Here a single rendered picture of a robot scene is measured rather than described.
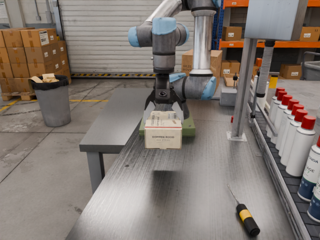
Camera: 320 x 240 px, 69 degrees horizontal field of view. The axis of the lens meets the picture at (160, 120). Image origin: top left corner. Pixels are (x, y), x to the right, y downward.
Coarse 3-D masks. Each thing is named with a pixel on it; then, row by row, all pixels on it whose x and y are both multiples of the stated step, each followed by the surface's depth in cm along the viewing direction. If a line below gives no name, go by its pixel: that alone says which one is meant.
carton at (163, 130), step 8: (152, 112) 89; (160, 112) 89; (168, 112) 89; (152, 120) 82; (160, 120) 82; (168, 120) 82; (176, 120) 82; (152, 128) 77; (160, 128) 77; (168, 128) 77; (176, 128) 77; (152, 136) 77; (160, 136) 77; (168, 136) 77; (176, 136) 77; (152, 144) 78; (160, 144) 78; (168, 144) 78; (176, 144) 78
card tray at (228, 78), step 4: (224, 76) 211; (228, 76) 218; (232, 76) 217; (252, 76) 214; (224, 80) 208; (228, 80) 207; (232, 80) 207; (236, 80) 207; (252, 80) 207; (228, 84) 196; (232, 84) 196
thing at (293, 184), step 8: (256, 112) 127; (256, 120) 118; (264, 120) 118; (264, 128) 110; (264, 136) 102; (272, 144) 96; (272, 152) 90; (280, 168) 81; (288, 176) 77; (288, 184) 73; (296, 184) 73; (296, 192) 70; (296, 200) 67; (304, 208) 64; (304, 216) 62; (304, 224) 61; (312, 224) 59; (312, 232) 57
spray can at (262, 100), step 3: (267, 81) 122; (267, 84) 122; (267, 87) 123; (267, 90) 124; (264, 96) 124; (258, 99) 126; (261, 99) 125; (264, 99) 125; (261, 102) 126; (264, 102) 126; (261, 105) 126; (264, 105) 127; (258, 108) 127; (258, 111) 128
